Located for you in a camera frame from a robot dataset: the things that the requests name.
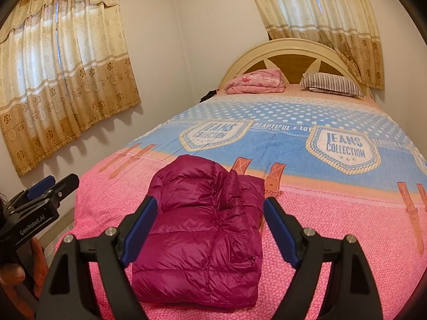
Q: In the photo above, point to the beige curtain behind headboard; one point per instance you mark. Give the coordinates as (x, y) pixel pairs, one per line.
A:
(333, 16)

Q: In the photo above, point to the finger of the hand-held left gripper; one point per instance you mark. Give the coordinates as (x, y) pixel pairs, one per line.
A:
(65, 188)
(41, 186)

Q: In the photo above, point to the striped pillow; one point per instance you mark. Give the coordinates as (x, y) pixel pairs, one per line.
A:
(330, 83)

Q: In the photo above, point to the folded pink floral quilt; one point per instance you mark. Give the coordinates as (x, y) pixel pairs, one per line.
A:
(257, 80)

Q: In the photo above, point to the cream arched bed headboard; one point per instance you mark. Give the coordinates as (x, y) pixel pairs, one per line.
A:
(283, 48)

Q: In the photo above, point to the magenta puffer jacket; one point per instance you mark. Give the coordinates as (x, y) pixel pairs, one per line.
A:
(200, 233)

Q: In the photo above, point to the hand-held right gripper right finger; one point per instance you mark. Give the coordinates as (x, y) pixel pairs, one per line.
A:
(283, 233)

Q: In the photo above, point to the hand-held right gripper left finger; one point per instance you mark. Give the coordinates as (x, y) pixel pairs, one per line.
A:
(140, 230)

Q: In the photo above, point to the person's left hand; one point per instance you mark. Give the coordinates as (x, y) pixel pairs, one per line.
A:
(11, 275)

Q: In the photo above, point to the bed with pink-blue cover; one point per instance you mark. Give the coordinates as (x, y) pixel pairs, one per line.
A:
(333, 206)

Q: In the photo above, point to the beige curtain on side wall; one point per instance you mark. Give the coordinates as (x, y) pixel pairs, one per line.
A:
(66, 73)

